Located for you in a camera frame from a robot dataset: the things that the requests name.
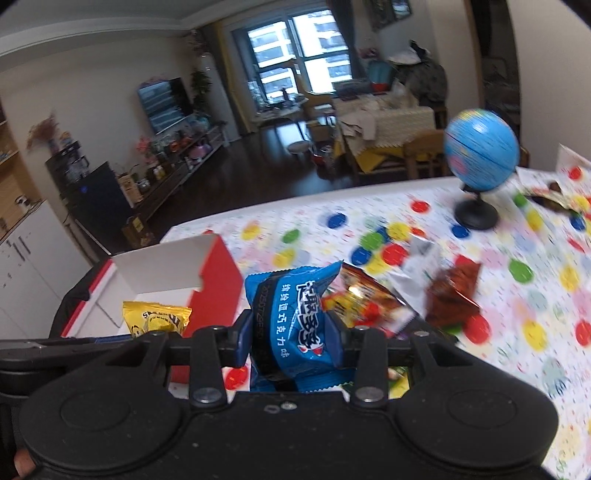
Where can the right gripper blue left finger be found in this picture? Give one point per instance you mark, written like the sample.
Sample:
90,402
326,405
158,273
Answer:
236,341

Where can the wooden dining chair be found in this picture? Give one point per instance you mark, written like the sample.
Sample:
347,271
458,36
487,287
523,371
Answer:
424,153

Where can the person left hand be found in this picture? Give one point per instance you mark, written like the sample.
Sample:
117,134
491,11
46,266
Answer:
23,464

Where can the wall mounted television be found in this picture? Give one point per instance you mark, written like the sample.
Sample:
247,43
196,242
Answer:
165,103

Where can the red white cardboard box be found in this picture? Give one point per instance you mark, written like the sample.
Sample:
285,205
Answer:
196,273

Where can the colourful balloon tablecloth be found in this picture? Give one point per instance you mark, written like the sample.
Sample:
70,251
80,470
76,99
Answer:
533,288

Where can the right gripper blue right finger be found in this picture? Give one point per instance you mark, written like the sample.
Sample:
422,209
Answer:
338,340

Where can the open wrapper near globe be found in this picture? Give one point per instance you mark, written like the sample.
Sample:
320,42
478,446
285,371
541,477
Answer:
554,199

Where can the silver white snack packet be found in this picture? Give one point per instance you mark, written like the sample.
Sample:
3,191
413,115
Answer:
417,272

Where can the red yellow snack packet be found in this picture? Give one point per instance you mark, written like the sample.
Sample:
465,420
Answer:
360,300

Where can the blue desk globe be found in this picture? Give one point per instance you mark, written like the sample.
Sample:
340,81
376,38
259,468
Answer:
483,152

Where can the white cabinet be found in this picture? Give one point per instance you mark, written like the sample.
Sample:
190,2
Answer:
40,263

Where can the sofa with cream cover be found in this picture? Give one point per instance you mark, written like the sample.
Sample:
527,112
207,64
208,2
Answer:
369,129

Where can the dark red snack packet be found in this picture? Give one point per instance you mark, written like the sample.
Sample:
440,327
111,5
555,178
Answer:
451,296

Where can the black chair back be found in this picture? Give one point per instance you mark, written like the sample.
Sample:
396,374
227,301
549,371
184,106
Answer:
78,294

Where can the blue chocolate snack packet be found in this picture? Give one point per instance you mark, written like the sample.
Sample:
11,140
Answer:
288,352

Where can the dark wooden tv console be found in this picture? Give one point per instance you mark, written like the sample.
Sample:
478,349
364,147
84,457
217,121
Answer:
183,164

